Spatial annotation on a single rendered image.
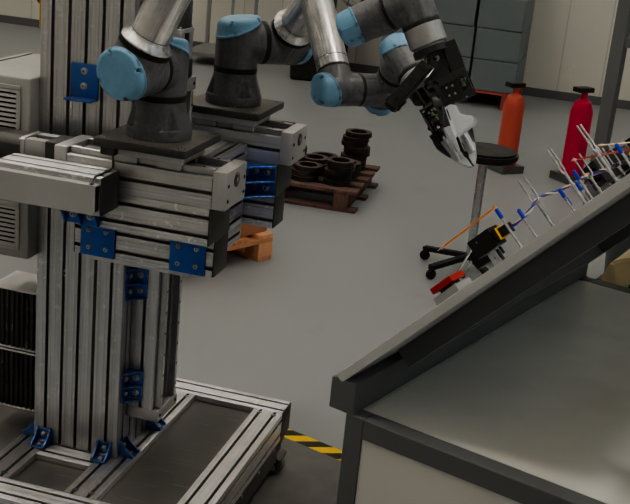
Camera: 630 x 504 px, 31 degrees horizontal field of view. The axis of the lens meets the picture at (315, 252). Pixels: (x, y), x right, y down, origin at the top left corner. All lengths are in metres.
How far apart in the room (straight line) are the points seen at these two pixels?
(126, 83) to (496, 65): 7.79
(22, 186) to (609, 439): 1.37
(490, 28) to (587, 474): 8.12
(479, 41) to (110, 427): 7.41
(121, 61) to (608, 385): 1.23
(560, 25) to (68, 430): 8.45
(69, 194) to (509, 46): 7.73
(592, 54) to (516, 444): 8.99
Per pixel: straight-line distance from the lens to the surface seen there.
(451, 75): 2.16
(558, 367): 2.50
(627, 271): 3.23
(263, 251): 5.37
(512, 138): 7.67
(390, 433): 2.10
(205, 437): 3.27
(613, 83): 3.08
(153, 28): 2.38
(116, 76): 2.41
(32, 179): 2.57
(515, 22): 9.96
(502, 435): 2.15
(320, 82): 2.51
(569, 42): 10.97
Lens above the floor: 1.75
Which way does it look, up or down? 18 degrees down
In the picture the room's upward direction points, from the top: 6 degrees clockwise
